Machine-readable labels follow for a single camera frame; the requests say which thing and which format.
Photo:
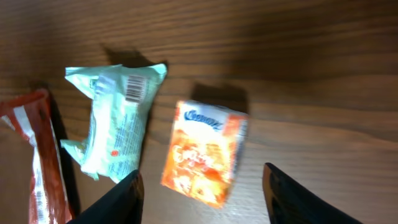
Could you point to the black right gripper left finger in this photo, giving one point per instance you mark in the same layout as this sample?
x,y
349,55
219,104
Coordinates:
x,y
123,204

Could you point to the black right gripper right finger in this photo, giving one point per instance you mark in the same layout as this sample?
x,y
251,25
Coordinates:
x,y
288,202

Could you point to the red snack bar wrapper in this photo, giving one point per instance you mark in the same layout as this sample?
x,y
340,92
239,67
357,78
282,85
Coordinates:
x,y
30,116

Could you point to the orange juice carton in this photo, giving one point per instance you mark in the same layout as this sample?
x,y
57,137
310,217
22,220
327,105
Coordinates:
x,y
204,150

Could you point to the mint green snack wrapper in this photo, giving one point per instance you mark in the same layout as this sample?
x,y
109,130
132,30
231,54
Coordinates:
x,y
121,101

